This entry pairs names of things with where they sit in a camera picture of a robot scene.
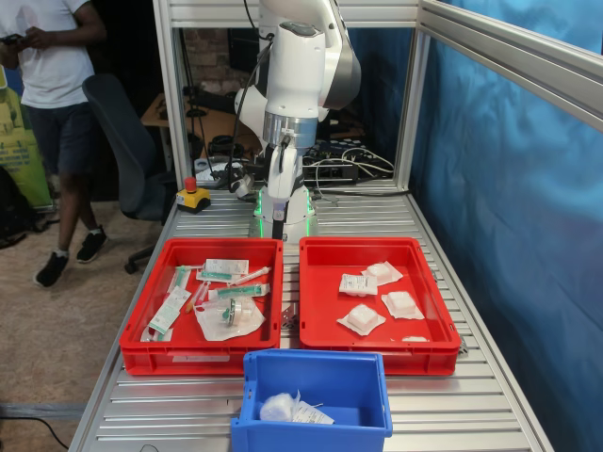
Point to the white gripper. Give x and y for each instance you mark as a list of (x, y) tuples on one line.
[(282, 183)]

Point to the wooden desk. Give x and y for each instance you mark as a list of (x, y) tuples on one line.
[(153, 115)]

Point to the white dotted board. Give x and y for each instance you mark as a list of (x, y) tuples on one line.
[(205, 169)]

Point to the green printed banner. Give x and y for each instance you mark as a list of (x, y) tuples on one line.
[(14, 150)]

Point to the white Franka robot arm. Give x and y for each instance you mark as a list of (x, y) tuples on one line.
[(297, 70)]

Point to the large pouch with filter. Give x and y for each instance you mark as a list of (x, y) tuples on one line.
[(212, 327)]

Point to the short green syringe packet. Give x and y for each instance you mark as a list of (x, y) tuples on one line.
[(212, 276)]

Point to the black backpack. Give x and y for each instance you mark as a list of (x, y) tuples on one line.
[(11, 207)]

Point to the metal corner bracket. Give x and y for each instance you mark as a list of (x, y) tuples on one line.
[(289, 320), (464, 346)]

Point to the narrow green syringe packet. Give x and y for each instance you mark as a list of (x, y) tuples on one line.
[(181, 278)]

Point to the black headphones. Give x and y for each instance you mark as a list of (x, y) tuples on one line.
[(226, 141)]

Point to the red tipped syringe packet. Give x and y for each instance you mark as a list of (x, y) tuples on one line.
[(198, 294)]

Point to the red box with bandages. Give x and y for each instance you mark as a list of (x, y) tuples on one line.
[(320, 282)]

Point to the dark computer monitor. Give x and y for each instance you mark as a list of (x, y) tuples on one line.
[(242, 47)]

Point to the printed white paper packet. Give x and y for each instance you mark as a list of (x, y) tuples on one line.
[(311, 414)]

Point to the long white green packet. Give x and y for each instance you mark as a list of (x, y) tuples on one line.
[(167, 313)]

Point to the black power strip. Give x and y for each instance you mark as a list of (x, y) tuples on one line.
[(339, 172)]

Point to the clear plastic syringe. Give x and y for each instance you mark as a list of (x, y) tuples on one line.
[(249, 276)]

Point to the printed label bandage packet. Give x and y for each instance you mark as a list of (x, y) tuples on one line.
[(358, 284)]

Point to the round gauze bandage packet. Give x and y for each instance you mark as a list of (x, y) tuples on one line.
[(379, 272)]

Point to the aluminium profile frame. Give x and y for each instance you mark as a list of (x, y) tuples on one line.
[(169, 94)]

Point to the white printed flat packet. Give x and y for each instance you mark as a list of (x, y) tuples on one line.
[(228, 266)]

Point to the blue curtain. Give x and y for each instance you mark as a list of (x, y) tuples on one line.
[(518, 235)]

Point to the square gauze bandage packet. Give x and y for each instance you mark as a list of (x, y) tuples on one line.
[(400, 303), (360, 319)]

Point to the clear packet with green print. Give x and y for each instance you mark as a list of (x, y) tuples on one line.
[(160, 335)]

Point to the blue plastic box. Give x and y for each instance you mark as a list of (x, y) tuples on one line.
[(330, 438)]

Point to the person in white shirt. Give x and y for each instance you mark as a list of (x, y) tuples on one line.
[(52, 61)]

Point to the wide green syringe packet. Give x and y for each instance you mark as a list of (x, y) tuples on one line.
[(235, 292)]

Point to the dark grey office chair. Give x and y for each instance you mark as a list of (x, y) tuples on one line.
[(122, 136)]

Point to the cotton wool bag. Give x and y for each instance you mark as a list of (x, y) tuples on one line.
[(275, 408)]

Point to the red box with syringes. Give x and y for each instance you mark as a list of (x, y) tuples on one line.
[(141, 358)]

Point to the yellow emergency stop button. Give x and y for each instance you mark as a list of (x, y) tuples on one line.
[(193, 200)]

